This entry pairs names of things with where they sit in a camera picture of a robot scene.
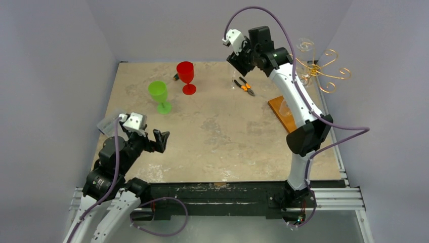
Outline clear round wine glass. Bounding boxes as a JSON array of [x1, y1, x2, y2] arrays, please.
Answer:
[[296, 38, 315, 65]]

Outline clear tall flute glass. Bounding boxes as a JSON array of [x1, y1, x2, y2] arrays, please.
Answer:
[[230, 70, 239, 90]]

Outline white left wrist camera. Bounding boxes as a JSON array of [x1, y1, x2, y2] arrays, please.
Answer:
[[118, 112, 147, 137]]

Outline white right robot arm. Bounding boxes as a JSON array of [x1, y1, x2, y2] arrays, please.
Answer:
[[223, 26, 333, 206]]

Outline clear plastic screw box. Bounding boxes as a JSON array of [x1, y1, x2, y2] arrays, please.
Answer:
[[96, 109, 126, 137]]

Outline wooden rack base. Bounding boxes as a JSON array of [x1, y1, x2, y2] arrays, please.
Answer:
[[268, 96, 297, 133]]

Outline green plastic goblet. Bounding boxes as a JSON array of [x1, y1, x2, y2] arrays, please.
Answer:
[[148, 80, 171, 114]]

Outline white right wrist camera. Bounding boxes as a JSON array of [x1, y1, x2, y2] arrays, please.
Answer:
[[222, 29, 247, 56]]

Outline clear champagne flute with label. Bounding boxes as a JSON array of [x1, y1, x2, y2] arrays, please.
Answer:
[[279, 99, 292, 117]]

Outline orange black pliers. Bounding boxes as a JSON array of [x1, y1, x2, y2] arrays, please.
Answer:
[[233, 76, 255, 96]]

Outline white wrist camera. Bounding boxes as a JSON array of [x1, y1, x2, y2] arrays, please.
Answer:
[[222, 29, 247, 56], [118, 112, 147, 137]]

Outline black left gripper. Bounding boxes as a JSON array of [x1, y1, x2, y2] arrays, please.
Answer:
[[118, 124, 168, 174]]

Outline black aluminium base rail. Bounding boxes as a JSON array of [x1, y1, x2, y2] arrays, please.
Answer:
[[71, 180, 365, 225]]

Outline gold wire glass rack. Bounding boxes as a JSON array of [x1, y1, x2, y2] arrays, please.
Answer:
[[295, 49, 352, 94]]

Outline red plastic goblet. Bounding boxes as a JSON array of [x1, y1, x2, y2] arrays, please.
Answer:
[[176, 61, 196, 95]]

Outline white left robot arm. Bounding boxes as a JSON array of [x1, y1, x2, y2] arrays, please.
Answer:
[[64, 129, 170, 242]]

